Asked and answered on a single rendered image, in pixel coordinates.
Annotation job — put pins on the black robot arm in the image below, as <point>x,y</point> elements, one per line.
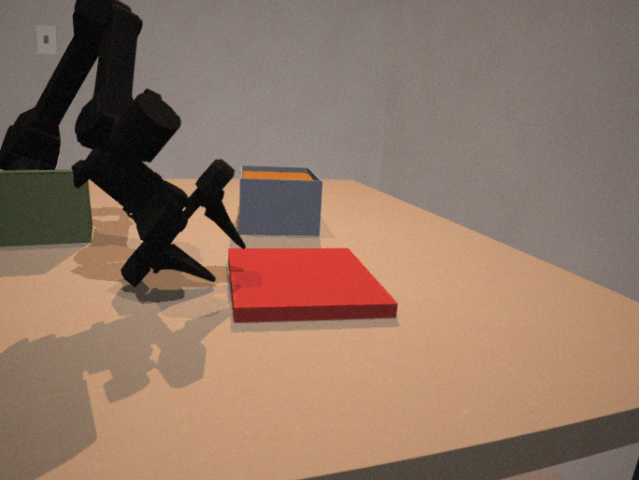
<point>141,132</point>

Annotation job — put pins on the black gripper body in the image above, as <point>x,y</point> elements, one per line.
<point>211,182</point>

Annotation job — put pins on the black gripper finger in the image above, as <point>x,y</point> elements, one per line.
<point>214,213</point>
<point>177,259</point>

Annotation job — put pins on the red lid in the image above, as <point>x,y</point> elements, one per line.
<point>297,284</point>

